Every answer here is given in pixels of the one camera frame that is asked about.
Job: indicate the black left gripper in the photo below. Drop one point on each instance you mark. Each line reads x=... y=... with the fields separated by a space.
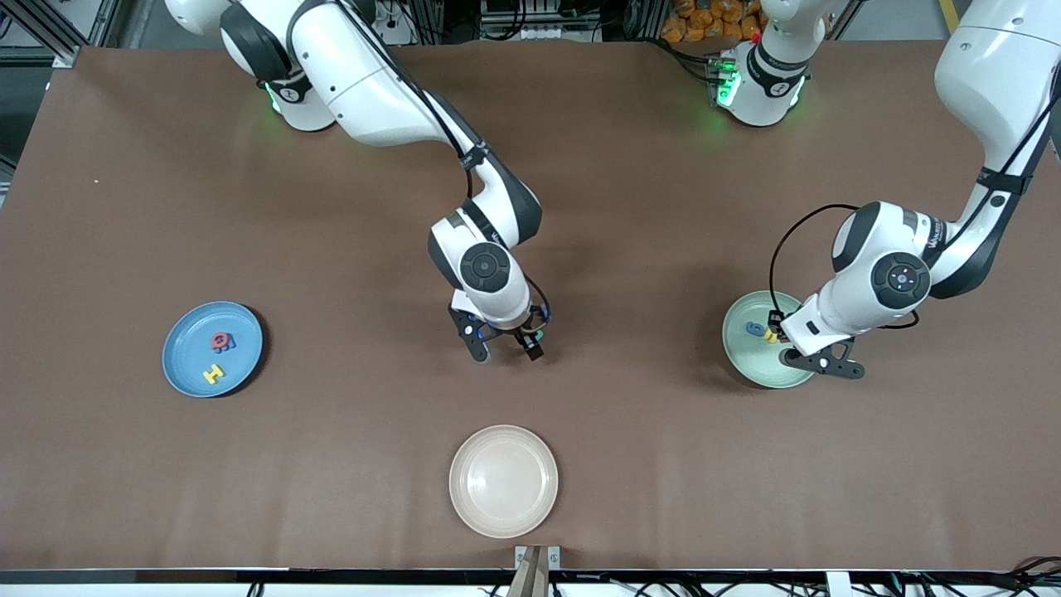
x=777 y=322

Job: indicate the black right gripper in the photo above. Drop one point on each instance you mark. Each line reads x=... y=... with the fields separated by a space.
x=524 y=335

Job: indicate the blue foam letter g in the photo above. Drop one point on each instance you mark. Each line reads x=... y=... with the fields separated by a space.
x=753 y=330

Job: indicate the dark blue foam letter M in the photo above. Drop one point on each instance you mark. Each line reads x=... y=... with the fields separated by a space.
x=231 y=342

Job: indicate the red foam letter Q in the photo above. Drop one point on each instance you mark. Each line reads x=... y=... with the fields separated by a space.
x=219 y=339

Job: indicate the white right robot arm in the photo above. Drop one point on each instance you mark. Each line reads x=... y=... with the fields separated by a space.
x=373 y=91

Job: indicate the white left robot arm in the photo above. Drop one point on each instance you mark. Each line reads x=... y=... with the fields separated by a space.
x=995 y=83

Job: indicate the green plate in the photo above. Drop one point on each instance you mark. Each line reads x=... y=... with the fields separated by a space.
x=750 y=365

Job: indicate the beige plate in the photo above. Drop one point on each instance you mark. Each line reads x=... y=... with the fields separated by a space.
x=503 y=481

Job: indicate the blue plate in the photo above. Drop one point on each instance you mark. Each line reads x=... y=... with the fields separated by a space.
x=191 y=365

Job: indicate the orange bags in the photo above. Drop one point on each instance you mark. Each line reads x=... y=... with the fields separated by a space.
x=704 y=21

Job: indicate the white power strip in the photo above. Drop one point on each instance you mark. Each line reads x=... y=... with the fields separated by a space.
x=390 y=29
x=547 y=33

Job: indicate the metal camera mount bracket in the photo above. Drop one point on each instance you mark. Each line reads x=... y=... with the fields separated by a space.
x=537 y=572

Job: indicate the aluminium frame post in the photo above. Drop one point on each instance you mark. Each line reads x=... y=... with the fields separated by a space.
x=953 y=16
x=50 y=25

